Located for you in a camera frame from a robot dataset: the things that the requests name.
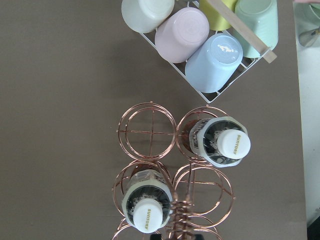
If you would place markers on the copper wire bottle basket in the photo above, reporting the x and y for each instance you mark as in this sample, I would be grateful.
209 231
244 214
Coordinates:
202 195

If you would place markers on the tea bottle three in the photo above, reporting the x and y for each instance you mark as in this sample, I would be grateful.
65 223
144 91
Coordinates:
221 141

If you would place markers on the tea bottle two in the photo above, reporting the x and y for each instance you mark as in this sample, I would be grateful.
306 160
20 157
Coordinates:
147 201

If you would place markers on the blue cup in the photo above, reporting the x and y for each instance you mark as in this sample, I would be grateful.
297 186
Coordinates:
211 66

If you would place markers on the pink cup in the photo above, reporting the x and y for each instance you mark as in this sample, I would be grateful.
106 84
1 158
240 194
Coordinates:
181 35

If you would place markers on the white cup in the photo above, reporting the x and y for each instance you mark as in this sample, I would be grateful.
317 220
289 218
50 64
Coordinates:
144 16

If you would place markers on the yellow cup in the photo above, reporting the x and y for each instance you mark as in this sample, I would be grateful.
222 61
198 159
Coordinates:
215 19

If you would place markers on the green cup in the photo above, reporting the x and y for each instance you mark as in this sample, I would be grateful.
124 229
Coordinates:
261 16

